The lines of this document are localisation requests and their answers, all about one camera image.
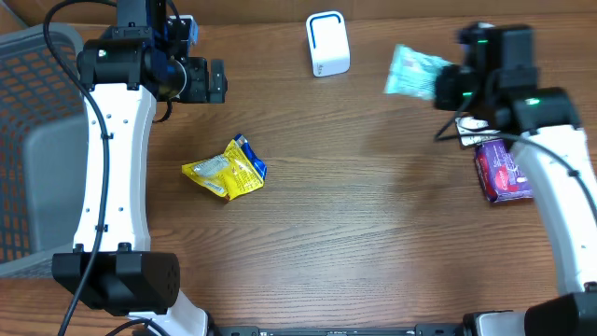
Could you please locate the grey plastic mesh basket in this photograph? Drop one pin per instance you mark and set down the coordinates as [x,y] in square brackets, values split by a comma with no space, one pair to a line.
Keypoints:
[43,156]

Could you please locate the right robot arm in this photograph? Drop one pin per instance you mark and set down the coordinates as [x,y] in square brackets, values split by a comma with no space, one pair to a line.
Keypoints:
[498,81]

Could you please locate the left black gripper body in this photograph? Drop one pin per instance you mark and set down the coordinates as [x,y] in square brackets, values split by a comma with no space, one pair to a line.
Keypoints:
[199,85]

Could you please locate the white barcode scanner stand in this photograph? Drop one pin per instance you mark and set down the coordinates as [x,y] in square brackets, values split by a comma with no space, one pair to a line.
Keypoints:
[328,43]

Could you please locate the purple Carefree pad pack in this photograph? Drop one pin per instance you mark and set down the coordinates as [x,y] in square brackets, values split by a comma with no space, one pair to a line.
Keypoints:
[501,179]

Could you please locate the white tube with gold cap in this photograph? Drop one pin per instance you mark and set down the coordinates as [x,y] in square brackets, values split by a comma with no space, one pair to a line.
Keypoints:
[472,132]

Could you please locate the teal wet wipes pack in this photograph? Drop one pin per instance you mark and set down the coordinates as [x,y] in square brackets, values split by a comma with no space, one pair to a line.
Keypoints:
[413,73]

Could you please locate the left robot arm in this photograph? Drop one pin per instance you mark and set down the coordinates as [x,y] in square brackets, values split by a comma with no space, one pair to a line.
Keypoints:
[123,75]

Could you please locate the yellow blue snack packet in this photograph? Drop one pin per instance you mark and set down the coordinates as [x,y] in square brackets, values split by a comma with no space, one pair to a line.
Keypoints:
[234,173]

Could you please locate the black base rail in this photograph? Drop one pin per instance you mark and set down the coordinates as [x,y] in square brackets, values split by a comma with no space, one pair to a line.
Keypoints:
[431,329]

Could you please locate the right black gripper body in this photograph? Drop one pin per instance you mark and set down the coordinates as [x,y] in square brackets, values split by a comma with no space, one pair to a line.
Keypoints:
[455,90]

